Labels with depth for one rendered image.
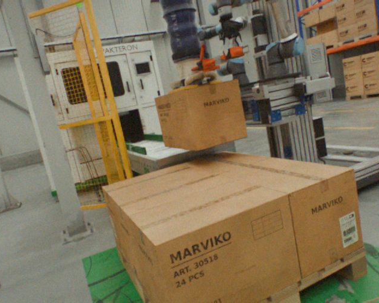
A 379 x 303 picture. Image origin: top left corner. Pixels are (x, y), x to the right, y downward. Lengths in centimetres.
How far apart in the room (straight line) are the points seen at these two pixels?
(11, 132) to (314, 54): 975
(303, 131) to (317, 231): 133
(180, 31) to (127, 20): 979
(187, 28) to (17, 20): 148
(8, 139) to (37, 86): 829
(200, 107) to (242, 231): 99
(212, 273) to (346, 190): 75
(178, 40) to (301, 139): 125
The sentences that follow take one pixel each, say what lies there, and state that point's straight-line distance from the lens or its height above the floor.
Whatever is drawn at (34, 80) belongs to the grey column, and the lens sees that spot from 303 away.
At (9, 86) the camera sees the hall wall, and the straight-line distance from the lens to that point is 1131.
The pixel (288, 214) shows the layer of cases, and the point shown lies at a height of 46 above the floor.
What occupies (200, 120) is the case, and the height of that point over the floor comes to 86.
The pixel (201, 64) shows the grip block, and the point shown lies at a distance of 210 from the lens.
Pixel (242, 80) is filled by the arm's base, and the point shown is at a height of 107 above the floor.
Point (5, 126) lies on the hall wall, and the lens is 1126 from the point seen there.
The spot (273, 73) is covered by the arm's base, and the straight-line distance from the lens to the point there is 238.
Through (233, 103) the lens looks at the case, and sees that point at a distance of 216.
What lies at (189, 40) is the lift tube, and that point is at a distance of 229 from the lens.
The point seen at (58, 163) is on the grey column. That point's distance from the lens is 302.
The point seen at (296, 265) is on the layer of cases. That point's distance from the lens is 153.
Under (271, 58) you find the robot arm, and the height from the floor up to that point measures 117.
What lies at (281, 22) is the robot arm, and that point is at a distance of 230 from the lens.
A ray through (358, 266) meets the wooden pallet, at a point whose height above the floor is 7.
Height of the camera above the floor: 101
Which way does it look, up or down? 9 degrees down
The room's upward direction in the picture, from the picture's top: 12 degrees counter-clockwise
